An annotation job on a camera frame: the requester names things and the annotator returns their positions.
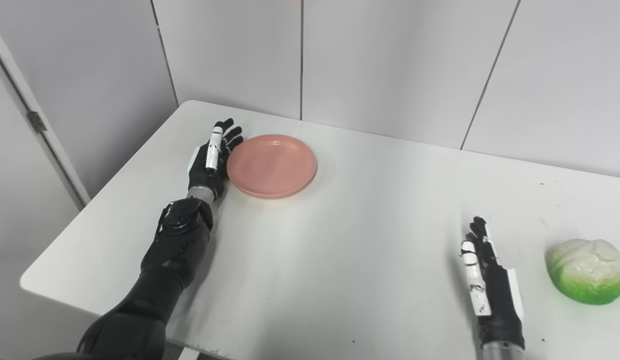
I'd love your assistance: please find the green white toy cabbage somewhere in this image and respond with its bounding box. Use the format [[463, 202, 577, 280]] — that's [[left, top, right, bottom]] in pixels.
[[545, 238, 620, 305]]

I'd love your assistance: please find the metal door hinge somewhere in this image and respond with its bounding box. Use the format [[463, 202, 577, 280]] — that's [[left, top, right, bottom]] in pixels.
[[26, 110, 48, 133]]

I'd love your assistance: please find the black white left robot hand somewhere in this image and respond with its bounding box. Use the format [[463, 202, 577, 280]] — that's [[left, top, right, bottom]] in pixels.
[[187, 118, 244, 202]]

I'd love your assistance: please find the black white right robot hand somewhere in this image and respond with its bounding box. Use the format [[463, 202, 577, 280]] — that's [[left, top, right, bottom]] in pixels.
[[459, 216, 526, 351]]

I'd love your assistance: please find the pink round plate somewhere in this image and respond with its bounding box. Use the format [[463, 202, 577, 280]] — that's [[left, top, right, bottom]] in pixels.
[[226, 134, 318, 200]]

